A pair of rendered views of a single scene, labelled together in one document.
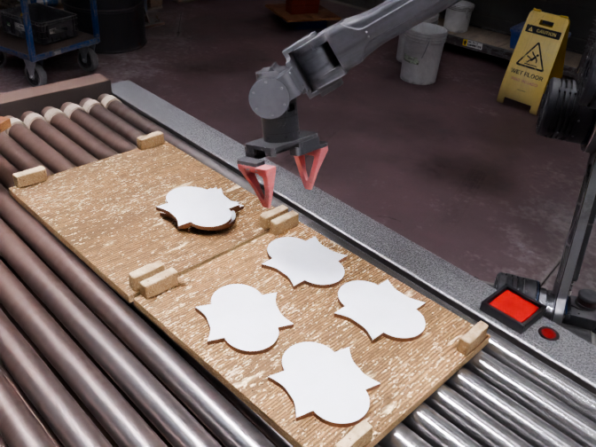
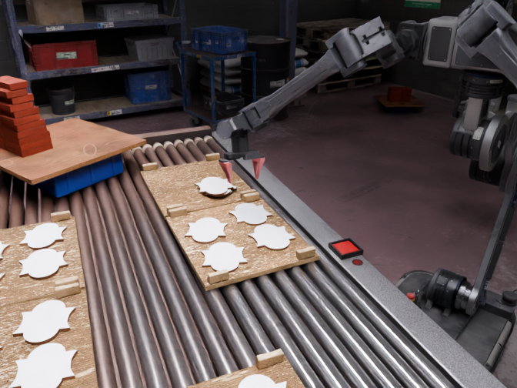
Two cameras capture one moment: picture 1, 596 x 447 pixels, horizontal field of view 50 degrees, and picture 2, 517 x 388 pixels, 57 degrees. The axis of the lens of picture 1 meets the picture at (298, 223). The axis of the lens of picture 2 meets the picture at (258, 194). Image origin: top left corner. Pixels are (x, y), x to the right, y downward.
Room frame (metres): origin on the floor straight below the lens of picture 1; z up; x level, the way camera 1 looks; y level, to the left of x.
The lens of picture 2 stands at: (-0.41, -0.60, 1.71)
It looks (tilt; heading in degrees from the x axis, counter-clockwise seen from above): 26 degrees down; 24
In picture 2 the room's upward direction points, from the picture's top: straight up
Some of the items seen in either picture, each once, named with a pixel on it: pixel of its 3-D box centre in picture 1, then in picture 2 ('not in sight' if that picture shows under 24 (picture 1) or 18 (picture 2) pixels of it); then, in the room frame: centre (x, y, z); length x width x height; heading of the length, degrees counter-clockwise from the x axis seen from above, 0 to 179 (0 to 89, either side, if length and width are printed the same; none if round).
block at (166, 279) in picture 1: (159, 283); (178, 212); (0.75, 0.20, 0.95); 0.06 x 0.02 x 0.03; 138
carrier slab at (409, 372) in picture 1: (310, 320); (237, 236); (0.72, -0.03, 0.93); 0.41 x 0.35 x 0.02; 48
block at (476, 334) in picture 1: (473, 337); (305, 252); (0.69, -0.27, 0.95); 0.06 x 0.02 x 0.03; 138
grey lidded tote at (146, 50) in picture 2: not in sight; (149, 47); (4.40, 2.91, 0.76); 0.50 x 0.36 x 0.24; 150
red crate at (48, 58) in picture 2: not in sight; (62, 52); (3.62, 3.51, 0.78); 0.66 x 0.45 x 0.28; 144
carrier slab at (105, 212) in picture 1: (150, 206); (196, 185); (1.00, 0.28, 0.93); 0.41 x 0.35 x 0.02; 48
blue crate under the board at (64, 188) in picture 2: not in sight; (68, 163); (0.89, 0.80, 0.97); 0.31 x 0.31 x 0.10; 76
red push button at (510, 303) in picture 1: (513, 309); (345, 249); (0.80, -0.36, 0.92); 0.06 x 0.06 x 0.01; 46
